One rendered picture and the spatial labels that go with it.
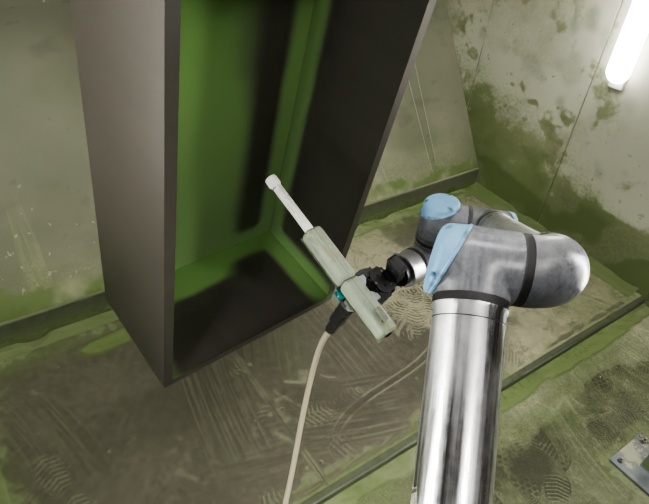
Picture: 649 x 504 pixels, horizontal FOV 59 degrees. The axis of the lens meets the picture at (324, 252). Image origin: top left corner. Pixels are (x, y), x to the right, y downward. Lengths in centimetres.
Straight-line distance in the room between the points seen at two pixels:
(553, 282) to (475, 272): 12
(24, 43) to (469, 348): 202
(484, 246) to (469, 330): 13
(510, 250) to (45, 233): 183
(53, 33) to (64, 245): 79
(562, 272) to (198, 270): 124
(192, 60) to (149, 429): 123
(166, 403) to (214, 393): 17
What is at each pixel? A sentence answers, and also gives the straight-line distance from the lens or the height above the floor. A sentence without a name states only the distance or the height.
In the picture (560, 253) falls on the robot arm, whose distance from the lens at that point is 92.
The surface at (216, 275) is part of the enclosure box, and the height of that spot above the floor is 51.
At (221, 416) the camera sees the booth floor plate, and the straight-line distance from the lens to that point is 207.
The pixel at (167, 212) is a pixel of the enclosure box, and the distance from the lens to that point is 110.
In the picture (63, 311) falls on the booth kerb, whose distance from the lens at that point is 239.
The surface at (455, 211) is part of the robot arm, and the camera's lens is 144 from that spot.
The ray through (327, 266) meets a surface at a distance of 132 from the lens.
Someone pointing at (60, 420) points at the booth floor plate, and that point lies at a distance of 217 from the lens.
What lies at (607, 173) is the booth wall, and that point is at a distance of 296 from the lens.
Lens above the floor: 172
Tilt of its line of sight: 38 degrees down
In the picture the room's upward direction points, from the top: 6 degrees clockwise
